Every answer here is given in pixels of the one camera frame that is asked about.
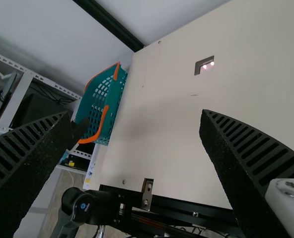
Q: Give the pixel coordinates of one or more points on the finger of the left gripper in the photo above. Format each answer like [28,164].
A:
[81,130]

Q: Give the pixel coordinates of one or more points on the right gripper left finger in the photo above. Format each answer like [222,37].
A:
[25,161]

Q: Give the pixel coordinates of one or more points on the black post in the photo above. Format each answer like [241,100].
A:
[112,22]

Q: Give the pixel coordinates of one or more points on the white metal shelf rack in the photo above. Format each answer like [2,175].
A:
[25,79]

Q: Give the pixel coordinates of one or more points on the teal shopping basket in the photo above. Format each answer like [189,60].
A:
[80,109]

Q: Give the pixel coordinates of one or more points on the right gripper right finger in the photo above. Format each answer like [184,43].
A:
[241,163]

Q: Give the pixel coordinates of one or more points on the small square scanner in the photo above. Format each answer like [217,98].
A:
[206,67]

